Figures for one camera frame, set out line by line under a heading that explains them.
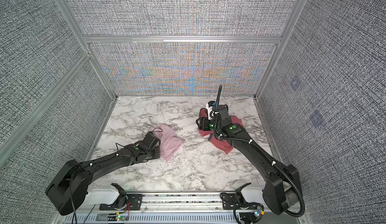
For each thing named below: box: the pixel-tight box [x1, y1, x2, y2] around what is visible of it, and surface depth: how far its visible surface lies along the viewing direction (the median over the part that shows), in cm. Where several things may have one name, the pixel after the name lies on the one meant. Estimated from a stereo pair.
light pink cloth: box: [152, 123, 184, 162], surface depth 91 cm
